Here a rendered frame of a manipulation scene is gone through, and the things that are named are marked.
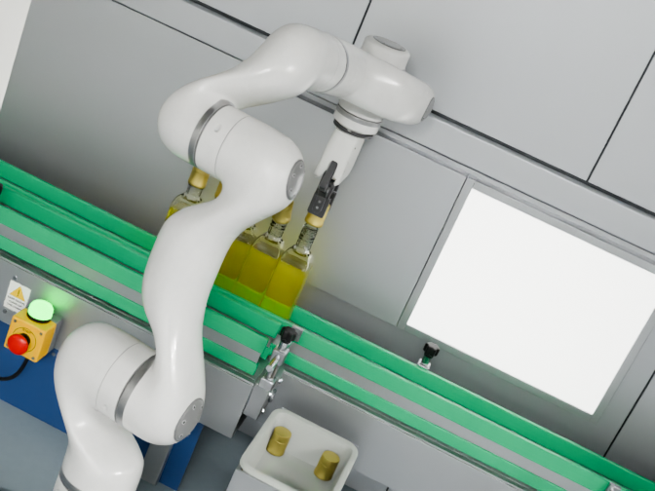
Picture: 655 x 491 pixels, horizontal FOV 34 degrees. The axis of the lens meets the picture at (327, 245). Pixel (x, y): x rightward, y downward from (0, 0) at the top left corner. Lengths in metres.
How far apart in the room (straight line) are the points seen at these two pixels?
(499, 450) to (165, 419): 0.72
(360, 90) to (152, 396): 0.58
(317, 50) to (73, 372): 0.58
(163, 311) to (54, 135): 0.86
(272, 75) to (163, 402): 0.48
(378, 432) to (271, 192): 0.73
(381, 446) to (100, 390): 0.66
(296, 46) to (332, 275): 0.73
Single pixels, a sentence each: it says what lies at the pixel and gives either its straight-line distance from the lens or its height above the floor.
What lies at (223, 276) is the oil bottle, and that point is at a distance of 2.05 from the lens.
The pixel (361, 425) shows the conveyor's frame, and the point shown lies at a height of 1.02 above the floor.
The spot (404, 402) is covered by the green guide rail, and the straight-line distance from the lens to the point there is 2.04.
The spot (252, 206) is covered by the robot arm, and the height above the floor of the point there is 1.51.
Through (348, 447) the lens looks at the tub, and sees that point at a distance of 2.00.
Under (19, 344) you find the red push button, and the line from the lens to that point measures 2.02.
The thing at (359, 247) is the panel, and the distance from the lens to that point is 2.12.
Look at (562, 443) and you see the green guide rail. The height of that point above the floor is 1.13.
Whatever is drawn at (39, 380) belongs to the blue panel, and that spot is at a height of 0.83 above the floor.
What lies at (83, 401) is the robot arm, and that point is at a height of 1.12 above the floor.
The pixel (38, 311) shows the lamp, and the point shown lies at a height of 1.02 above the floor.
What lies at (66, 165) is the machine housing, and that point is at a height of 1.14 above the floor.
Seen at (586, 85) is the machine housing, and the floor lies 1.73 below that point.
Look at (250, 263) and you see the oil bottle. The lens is 2.02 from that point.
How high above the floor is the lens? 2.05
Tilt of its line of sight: 22 degrees down
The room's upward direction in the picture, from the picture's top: 23 degrees clockwise
